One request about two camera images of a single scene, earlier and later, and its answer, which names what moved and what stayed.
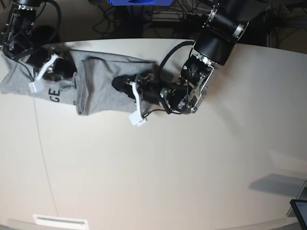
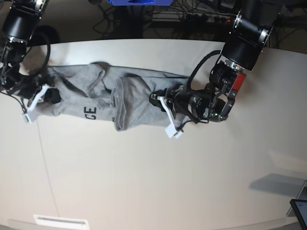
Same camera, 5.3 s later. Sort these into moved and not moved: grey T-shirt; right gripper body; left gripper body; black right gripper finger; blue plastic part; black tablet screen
Moved: left gripper body; right gripper body; grey T-shirt; black right gripper finger
Not moved: blue plastic part; black tablet screen
